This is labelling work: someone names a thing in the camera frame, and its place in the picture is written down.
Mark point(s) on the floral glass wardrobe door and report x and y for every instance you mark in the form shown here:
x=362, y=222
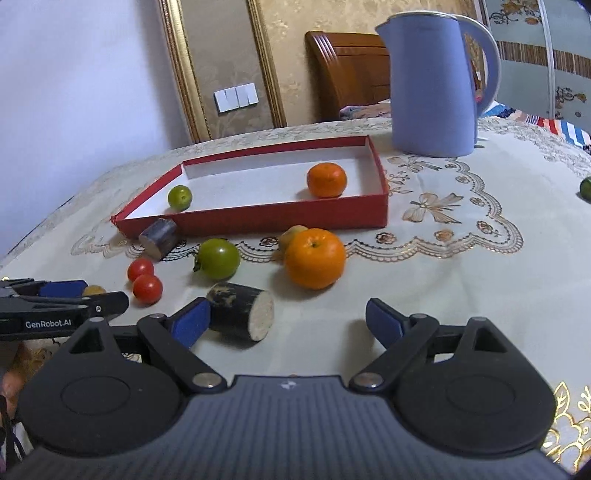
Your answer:
x=568, y=46

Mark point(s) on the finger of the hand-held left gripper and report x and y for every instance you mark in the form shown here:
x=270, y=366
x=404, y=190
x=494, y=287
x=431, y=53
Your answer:
x=62, y=289
x=108, y=302

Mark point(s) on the red cherry tomato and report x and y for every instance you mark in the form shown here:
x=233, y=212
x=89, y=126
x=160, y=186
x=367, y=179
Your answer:
x=147, y=289
x=141, y=269

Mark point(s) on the white wall light switch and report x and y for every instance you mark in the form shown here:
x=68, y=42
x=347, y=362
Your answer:
x=235, y=98

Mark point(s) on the dark purple sugarcane piece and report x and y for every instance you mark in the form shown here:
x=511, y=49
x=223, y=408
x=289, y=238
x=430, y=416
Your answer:
x=159, y=237

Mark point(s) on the striped colourful quilt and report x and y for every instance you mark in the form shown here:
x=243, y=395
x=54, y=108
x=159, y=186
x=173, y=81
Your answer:
x=554, y=127

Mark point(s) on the green tomato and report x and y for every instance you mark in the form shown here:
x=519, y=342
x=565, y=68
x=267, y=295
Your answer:
x=218, y=259

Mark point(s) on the small brown round fruit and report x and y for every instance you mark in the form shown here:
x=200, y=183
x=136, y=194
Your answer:
x=93, y=290
x=288, y=236

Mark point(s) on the light blue electric kettle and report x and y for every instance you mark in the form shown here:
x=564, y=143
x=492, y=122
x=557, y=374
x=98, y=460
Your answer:
x=429, y=92

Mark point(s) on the pink brown blanket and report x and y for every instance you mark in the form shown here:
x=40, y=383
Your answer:
x=364, y=110

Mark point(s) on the small green round fruit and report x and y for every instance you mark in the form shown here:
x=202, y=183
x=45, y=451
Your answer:
x=179, y=197
x=586, y=188

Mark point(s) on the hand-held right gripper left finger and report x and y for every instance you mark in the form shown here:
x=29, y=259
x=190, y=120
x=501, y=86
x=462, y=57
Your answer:
x=189, y=323

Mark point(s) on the white-marked purple sugarcane piece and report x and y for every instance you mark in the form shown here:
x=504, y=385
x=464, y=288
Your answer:
x=240, y=311

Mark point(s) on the brown wooden headboard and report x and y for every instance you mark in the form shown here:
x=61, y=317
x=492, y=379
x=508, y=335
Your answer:
x=351, y=78

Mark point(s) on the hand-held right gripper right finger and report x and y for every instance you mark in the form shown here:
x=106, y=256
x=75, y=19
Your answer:
x=383, y=319

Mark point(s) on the red cardboard box tray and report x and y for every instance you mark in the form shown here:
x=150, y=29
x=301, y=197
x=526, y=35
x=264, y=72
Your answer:
x=277, y=217

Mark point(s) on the orange mandarin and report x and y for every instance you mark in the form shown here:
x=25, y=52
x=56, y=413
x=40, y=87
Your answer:
x=327, y=180
x=315, y=258

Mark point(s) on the gold wall panel frame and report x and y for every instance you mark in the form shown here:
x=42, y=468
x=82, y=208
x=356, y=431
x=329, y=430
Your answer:
x=187, y=78

